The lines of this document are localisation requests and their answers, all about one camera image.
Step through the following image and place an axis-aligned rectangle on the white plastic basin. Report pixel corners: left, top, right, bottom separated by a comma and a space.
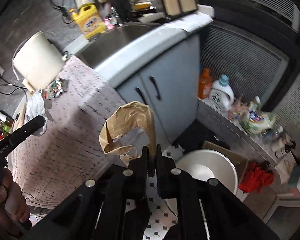
165, 149, 239, 217

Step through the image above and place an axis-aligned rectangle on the white printed paper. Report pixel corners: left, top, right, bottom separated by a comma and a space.
24, 89, 54, 137

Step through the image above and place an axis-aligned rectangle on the patterned pink counter mat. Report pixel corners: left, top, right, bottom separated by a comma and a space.
9, 56, 125, 209

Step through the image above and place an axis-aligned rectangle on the grey cabinet with handles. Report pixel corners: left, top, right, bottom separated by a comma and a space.
116, 35, 200, 148

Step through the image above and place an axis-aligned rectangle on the yellow detergent jug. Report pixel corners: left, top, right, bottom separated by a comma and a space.
69, 3, 106, 40

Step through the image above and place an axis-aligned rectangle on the orange spray bottle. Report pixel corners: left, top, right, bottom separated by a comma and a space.
198, 68, 212, 99

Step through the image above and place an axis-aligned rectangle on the white laundry detergent bottle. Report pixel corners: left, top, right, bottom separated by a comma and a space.
209, 75, 234, 112

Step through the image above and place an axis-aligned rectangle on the green patterned refill pouch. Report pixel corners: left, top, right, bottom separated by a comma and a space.
239, 96, 276, 136

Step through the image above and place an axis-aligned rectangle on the brown paper bag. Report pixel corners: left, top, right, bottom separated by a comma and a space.
99, 101, 157, 165

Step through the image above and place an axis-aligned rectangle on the colourful foil snack wrapper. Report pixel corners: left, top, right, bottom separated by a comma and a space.
43, 77, 69, 100

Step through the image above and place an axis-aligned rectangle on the black power cable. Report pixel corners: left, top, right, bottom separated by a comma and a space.
49, 0, 76, 25

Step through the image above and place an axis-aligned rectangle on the red cloth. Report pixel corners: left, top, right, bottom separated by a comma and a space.
238, 161, 274, 194

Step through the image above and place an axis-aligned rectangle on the person's left hand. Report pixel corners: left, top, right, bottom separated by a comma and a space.
0, 168, 30, 236

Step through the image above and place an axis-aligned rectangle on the stainless steel sink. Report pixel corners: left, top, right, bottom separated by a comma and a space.
76, 23, 159, 69

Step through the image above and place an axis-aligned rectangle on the cream air fryer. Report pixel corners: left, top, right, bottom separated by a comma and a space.
12, 31, 64, 91

